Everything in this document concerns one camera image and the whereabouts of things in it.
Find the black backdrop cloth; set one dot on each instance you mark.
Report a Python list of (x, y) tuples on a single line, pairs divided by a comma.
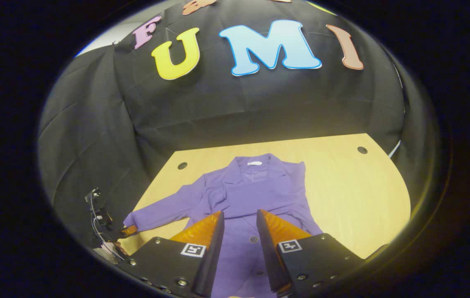
[(239, 107)]

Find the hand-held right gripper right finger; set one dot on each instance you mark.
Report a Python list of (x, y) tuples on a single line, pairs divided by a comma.
[(268, 256)]

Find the purple knit cardigan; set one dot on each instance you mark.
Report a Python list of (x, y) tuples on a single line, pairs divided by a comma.
[(255, 190)]

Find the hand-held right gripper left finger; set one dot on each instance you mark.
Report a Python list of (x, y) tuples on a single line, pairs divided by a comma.
[(214, 256)]

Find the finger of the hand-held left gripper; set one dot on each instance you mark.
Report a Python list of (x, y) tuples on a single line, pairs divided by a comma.
[(129, 230)]

